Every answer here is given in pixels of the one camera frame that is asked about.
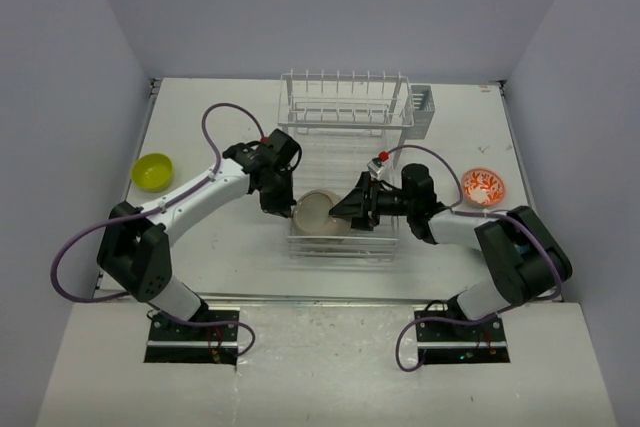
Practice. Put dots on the beige bowl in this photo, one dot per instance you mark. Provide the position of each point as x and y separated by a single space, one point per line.
311 219

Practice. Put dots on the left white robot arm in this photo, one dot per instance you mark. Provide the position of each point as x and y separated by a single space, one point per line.
135 250

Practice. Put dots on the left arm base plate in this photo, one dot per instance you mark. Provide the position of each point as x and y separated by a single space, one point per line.
171 343

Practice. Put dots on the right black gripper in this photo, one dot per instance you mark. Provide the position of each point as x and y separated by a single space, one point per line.
366 193

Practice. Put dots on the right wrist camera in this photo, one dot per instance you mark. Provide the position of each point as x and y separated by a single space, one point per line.
377 168

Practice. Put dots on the white orange patterned bowl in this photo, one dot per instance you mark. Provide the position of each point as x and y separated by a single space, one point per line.
483 187

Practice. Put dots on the yellow bowl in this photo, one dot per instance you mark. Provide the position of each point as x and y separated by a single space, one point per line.
152 172

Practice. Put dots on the grey cutlery holder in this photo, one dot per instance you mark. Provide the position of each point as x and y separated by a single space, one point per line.
424 110

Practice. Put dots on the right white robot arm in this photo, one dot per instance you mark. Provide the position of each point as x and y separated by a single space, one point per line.
523 259

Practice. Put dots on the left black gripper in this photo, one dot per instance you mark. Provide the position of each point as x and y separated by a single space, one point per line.
281 206

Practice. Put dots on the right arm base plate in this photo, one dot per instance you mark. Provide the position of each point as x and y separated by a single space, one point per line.
445 344

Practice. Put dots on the white wire dish rack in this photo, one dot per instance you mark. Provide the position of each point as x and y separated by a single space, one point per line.
341 121

